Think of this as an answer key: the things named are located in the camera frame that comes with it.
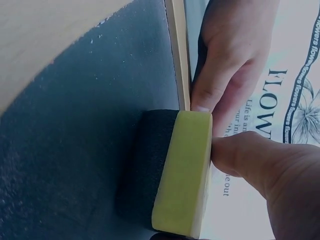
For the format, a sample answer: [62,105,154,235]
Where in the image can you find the person's right hand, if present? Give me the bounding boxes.
[211,131,320,240]

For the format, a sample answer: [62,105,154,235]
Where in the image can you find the person's left hand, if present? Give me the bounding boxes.
[191,0,275,138]

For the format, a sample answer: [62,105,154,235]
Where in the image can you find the yellow and black board eraser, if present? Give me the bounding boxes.
[114,109,214,239]

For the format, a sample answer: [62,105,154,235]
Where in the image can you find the wood-framed black chalkboard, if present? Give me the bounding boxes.
[0,0,195,240]

